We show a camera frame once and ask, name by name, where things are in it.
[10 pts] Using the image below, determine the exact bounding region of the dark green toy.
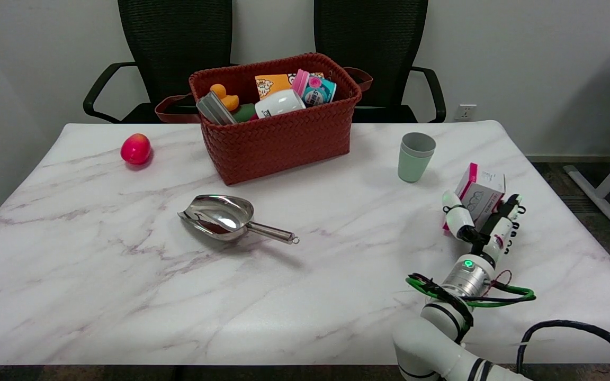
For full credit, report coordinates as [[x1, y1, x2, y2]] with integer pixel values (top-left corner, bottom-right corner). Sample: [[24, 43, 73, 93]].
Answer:
[[231, 103, 258, 122]]

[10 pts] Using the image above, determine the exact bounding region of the pale green outer cup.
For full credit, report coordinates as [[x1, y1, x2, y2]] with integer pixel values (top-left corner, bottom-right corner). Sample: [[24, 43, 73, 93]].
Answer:
[[398, 144, 436, 184]]

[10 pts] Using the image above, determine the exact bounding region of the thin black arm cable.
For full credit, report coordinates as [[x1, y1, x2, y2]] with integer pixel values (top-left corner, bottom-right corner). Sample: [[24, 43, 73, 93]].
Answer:
[[408, 272, 531, 329]]

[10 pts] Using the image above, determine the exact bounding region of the red woven basket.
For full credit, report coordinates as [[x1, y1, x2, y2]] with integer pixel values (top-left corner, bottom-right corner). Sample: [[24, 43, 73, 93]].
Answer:
[[155, 52, 373, 186]]

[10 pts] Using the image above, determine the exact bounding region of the black mesh office chair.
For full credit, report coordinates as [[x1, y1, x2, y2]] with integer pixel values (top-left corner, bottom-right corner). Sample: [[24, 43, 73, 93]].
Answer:
[[314, 0, 447, 123], [83, 0, 233, 124]]

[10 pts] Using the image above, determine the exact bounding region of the grey flat box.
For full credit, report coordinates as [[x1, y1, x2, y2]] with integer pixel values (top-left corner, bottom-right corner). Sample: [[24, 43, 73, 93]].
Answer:
[[196, 90, 238, 126]]

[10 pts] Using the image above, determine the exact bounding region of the white mug black print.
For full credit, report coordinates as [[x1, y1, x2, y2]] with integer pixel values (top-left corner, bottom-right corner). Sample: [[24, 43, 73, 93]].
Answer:
[[255, 89, 307, 119]]

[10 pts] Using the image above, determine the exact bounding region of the orange snack packet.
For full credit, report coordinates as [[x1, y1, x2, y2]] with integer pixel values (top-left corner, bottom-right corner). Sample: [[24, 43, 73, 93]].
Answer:
[[255, 72, 325, 101]]

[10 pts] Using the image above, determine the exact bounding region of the shiny metal scoop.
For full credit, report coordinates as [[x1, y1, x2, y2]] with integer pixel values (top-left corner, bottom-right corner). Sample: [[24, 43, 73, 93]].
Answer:
[[177, 194, 300, 245]]

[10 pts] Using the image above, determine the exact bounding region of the green robot cable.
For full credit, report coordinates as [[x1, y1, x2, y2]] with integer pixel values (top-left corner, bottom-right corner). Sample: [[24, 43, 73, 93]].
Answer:
[[406, 275, 537, 309]]

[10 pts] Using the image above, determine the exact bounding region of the red toy apple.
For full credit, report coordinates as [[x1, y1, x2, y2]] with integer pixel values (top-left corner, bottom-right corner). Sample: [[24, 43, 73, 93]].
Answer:
[[120, 133, 152, 165]]

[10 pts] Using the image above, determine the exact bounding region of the teal cup pink lid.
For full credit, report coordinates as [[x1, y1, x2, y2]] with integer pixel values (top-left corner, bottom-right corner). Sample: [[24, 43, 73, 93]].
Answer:
[[291, 69, 337, 107]]

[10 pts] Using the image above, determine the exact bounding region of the orange rubber duck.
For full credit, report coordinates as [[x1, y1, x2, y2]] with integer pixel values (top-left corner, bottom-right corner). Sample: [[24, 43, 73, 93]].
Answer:
[[210, 84, 240, 112]]

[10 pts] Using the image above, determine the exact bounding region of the grey-green inner cup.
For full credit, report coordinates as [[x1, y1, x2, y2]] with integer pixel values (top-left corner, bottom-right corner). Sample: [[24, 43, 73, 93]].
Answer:
[[401, 132, 437, 157]]

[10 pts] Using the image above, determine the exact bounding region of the thick black cable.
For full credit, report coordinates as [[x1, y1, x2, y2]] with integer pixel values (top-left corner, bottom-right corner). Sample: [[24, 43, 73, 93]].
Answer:
[[516, 319, 610, 381]]

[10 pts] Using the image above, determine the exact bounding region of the white desk frame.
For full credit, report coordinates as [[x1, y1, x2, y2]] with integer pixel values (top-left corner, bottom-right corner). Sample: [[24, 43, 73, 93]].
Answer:
[[563, 51, 610, 237]]

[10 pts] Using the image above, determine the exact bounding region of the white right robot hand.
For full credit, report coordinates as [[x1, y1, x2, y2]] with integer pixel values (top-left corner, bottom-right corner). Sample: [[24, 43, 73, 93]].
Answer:
[[441, 189, 524, 267]]

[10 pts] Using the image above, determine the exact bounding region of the white paper box pink edge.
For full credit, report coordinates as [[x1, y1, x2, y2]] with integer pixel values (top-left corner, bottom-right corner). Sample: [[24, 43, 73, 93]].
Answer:
[[443, 162, 506, 232]]

